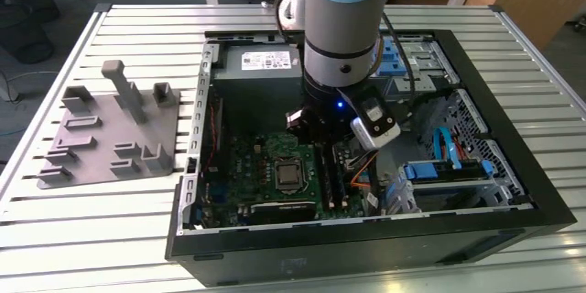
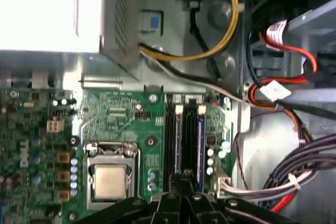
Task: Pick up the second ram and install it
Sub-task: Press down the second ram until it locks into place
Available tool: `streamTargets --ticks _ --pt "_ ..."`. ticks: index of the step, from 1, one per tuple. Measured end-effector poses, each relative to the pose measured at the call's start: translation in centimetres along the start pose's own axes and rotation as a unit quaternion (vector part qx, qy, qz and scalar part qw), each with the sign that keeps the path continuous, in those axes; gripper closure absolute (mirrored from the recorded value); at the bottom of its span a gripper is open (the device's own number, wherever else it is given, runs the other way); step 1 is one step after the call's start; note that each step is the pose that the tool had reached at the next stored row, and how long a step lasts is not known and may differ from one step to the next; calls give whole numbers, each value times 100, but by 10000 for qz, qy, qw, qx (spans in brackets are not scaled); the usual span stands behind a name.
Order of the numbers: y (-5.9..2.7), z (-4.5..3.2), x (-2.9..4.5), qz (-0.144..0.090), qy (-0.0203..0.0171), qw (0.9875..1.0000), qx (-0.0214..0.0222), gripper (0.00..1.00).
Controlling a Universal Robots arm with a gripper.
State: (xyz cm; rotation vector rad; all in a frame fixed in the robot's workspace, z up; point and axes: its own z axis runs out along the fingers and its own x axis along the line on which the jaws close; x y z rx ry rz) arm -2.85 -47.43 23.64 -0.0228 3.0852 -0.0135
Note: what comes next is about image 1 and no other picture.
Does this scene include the silver CPU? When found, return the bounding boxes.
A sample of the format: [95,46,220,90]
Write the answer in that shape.
[274,162,303,186]

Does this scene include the black office chair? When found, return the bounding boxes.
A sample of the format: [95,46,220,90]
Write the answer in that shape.
[0,0,61,65]

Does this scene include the black chair base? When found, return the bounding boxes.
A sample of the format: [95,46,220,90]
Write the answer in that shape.
[565,13,586,35]

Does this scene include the white floor cable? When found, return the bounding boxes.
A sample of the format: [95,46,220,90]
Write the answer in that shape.
[7,70,60,102]

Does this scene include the grey metal drive cage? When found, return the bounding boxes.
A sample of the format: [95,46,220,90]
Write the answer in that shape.
[366,38,459,115]

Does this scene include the black cable bundle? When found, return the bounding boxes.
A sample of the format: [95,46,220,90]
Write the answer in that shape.
[398,89,459,146]

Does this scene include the blue SATA cable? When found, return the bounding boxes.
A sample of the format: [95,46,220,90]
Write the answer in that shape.
[433,126,463,170]

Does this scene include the green motherboard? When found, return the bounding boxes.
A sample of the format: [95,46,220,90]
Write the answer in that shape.
[196,130,367,228]

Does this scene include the metal disk bay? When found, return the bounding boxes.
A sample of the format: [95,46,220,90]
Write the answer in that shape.
[379,162,523,215]

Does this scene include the black PC case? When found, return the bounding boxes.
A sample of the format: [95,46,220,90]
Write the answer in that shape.
[164,28,578,289]

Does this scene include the black graphics card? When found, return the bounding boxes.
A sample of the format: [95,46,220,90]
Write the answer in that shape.
[250,200,318,226]

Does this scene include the blue plastic drive latch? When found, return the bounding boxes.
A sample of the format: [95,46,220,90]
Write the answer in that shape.
[375,37,408,76]

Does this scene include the grey parts rack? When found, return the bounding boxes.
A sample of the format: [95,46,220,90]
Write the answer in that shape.
[35,59,184,188]

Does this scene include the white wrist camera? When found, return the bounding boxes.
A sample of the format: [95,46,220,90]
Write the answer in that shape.
[350,89,402,152]

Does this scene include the black camera cable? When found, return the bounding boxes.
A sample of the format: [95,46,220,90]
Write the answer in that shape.
[380,13,416,121]
[272,0,307,40]

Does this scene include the grey power supply unit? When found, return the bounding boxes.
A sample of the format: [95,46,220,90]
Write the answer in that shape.
[210,45,307,136]

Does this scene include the CPU socket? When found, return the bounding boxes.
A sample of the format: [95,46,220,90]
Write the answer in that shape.
[270,155,311,195]

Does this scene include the hard disk in blue carrier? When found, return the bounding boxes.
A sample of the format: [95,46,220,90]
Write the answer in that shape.
[398,161,494,184]

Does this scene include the orange cable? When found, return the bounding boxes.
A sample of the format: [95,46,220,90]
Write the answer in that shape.
[350,155,380,189]

